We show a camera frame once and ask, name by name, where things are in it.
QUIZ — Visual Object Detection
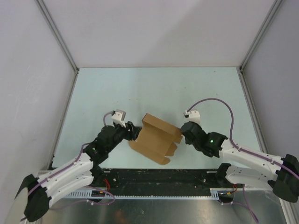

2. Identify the brown cardboard box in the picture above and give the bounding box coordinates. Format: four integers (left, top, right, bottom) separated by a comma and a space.
129, 113, 183, 165

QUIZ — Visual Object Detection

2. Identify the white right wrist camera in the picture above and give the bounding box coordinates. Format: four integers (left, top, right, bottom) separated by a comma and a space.
184, 110, 200, 126

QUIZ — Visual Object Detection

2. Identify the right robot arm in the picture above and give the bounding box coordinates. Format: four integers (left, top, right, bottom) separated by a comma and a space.
180, 121, 299, 203

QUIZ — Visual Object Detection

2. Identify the grey slotted cable duct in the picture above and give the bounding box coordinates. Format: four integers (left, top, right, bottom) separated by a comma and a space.
64, 189, 219, 200

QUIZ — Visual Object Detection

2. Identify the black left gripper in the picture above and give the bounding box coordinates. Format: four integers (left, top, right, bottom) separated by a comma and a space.
106, 120, 142, 153

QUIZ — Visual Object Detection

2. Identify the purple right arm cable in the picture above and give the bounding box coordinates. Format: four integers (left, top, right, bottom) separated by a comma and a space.
186, 98, 299, 222

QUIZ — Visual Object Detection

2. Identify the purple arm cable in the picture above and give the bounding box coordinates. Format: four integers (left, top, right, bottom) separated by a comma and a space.
186, 98, 299, 222
20, 111, 115, 222

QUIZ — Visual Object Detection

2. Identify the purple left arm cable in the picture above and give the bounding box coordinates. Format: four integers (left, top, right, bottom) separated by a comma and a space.
20, 111, 115, 222

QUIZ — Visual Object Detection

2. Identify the aluminium corner post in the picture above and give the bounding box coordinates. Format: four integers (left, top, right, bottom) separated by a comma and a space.
34, 0, 79, 73
239, 0, 283, 70

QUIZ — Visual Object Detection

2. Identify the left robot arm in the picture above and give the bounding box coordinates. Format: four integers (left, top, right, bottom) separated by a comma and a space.
19, 121, 142, 222

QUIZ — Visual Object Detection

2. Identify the right aluminium corner post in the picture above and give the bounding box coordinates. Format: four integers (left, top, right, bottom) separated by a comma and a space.
239, 0, 283, 70

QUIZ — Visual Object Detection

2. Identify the left aluminium corner post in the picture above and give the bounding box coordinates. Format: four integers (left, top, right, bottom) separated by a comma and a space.
34, 0, 79, 73

